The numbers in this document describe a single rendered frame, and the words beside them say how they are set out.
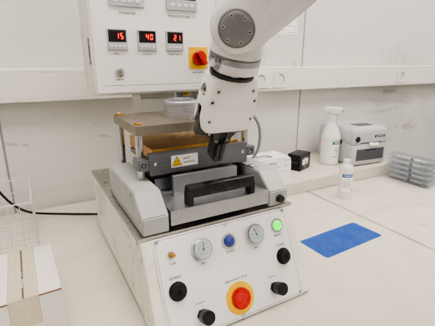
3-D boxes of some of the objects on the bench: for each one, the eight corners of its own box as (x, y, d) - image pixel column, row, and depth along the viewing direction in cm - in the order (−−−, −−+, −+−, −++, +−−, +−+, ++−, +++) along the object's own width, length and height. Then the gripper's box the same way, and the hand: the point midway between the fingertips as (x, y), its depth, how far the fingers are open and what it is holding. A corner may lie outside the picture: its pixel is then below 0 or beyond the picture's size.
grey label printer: (315, 154, 167) (318, 119, 163) (347, 150, 175) (351, 117, 170) (351, 168, 146) (356, 129, 141) (387, 163, 153) (392, 125, 148)
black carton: (287, 169, 144) (287, 152, 142) (296, 164, 151) (298, 149, 149) (300, 171, 141) (300, 155, 139) (309, 167, 147) (311, 151, 145)
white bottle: (333, 195, 128) (336, 158, 123) (344, 193, 129) (347, 156, 125) (342, 200, 123) (347, 162, 119) (353, 198, 125) (358, 160, 121)
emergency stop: (232, 311, 66) (227, 290, 66) (249, 304, 67) (245, 283, 68) (235, 312, 64) (231, 291, 65) (253, 305, 66) (249, 284, 66)
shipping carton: (-5, 293, 73) (-14, 257, 71) (60, 277, 79) (55, 242, 77) (-15, 357, 58) (-25, 312, 55) (68, 330, 63) (62, 288, 61)
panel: (171, 347, 59) (151, 240, 61) (302, 293, 73) (283, 207, 75) (175, 351, 57) (153, 240, 59) (309, 294, 71) (289, 206, 73)
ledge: (195, 182, 142) (195, 171, 140) (340, 156, 179) (342, 149, 178) (231, 208, 116) (232, 196, 115) (392, 172, 154) (393, 163, 153)
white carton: (226, 174, 138) (226, 156, 135) (272, 166, 148) (273, 149, 146) (242, 183, 127) (243, 164, 125) (290, 174, 138) (292, 156, 136)
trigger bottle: (316, 163, 153) (320, 107, 146) (323, 159, 159) (328, 105, 152) (334, 166, 147) (340, 108, 140) (342, 162, 153) (347, 107, 146)
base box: (98, 227, 103) (92, 173, 98) (208, 203, 121) (208, 156, 116) (160, 354, 58) (155, 266, 53) (321, 286, 76) (327, 215, 71)
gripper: (258, 58, 62) (237, 143, 72) (182, 57, 55) (171, 151, 66) (281, 74, 57) (256, 163, 67) (202, 75, 50) (186, 174, 60)
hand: (216, 149), depth 65 cm, fingers closed
